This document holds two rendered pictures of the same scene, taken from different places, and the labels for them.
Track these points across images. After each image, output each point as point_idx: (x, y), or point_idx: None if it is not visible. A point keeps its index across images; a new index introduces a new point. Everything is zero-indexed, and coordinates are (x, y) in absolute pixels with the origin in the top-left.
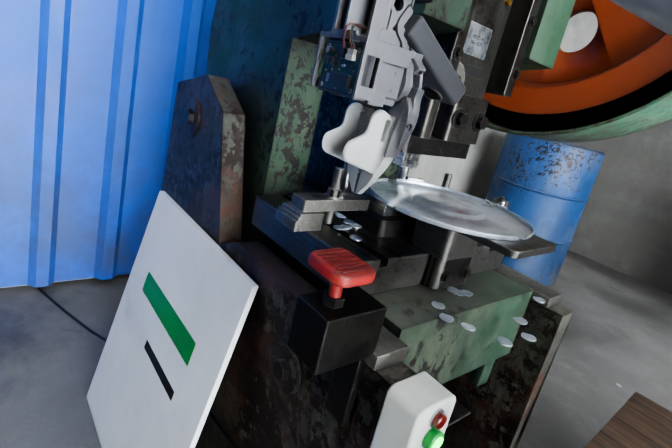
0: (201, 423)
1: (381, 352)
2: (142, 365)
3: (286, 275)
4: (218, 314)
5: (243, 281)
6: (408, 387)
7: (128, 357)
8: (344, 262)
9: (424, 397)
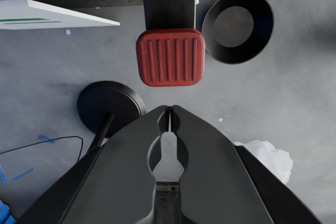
0: (91, 17)
1: None
2: (21, 24)
3: None
4: (29, 13)
5: (14, 7)
6: None
7: (7, 25)
8: (176, 64)
9: None
